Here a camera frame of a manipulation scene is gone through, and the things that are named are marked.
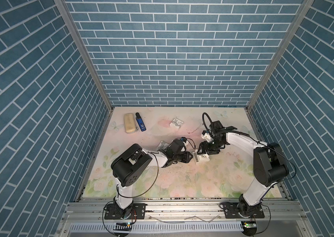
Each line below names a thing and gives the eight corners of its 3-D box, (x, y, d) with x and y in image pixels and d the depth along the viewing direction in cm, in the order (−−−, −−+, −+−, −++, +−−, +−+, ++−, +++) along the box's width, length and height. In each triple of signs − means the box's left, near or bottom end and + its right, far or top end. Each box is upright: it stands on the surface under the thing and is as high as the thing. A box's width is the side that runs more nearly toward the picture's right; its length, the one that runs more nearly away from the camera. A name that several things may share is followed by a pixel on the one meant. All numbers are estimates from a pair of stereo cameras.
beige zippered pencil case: (125, 135, 106) (124, 131, 103) (125, 117, 117) (124, 113, 114) (136, 133, 107) (135, 129, 104) (135, 115, 118) (134, 112, 115)
